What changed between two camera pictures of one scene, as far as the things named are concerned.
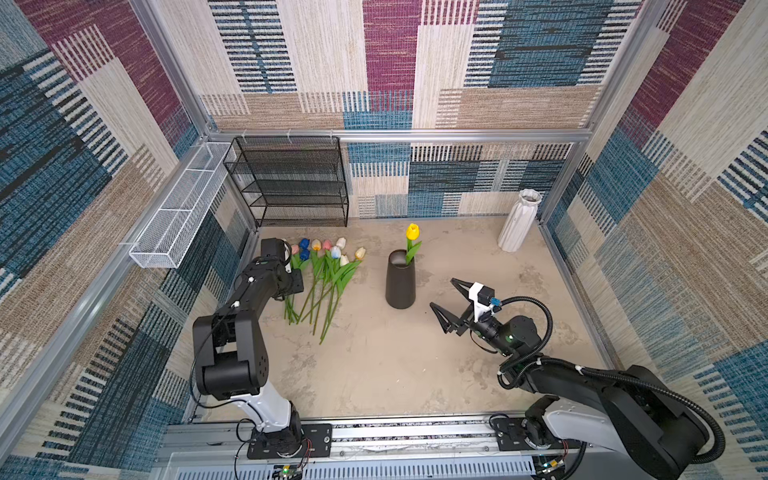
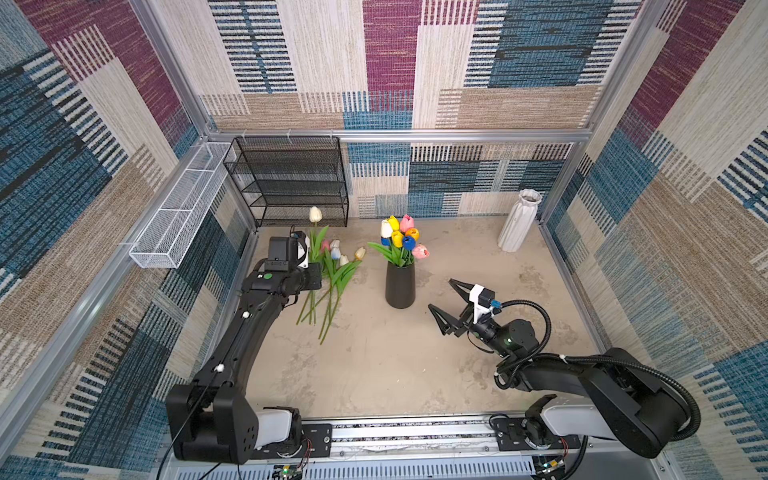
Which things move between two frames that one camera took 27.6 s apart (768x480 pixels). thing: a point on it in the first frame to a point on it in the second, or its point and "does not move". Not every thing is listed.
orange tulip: x=316 y=266 to x=414 y=233
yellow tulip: x=412 y=233 to x=394 y=223
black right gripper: x=452 y=321 does not move
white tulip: x=340 y=245 to x=317 y=239
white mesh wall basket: x=160 y=245 does not move
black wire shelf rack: x=291 y=181 does not move
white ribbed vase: x=518 y=222 does not move
